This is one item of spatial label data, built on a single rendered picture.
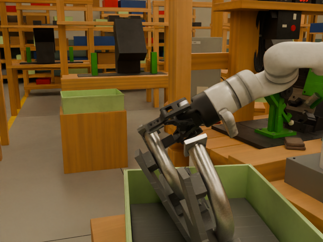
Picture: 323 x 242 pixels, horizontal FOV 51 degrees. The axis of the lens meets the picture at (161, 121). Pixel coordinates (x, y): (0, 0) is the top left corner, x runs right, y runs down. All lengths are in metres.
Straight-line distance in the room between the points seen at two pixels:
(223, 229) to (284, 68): 0.34
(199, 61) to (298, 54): 1.20
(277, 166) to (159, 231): 0.61
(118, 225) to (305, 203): 0.60
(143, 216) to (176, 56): 0.93
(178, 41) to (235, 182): 0.84
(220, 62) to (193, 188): 1.49
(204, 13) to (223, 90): 11.70
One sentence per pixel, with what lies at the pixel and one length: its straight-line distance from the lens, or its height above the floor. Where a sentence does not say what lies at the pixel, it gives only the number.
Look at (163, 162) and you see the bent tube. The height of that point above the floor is 1.11.
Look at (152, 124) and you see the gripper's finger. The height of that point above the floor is 1.19.
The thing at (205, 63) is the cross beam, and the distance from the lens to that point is 1.93.
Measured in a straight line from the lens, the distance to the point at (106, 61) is 8.45.
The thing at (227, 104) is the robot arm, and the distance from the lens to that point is 0.72.
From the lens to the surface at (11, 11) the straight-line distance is 10.82.
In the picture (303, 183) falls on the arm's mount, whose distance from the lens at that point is 1.27.
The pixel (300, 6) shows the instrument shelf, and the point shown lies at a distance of 2.06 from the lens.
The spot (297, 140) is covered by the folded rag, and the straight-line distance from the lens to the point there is 1.58.
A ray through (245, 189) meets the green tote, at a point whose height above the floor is 0.87.
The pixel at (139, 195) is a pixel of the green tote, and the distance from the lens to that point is 1.11.
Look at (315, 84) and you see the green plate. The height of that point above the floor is 1.13.
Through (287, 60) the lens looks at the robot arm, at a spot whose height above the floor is 1.32.
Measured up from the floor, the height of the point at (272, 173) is 0.85.
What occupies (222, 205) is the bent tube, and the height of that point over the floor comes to 1.11.
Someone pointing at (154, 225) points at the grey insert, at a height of 0.85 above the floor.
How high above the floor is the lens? 1.37
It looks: 14 degrees down
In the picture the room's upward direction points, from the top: straight up
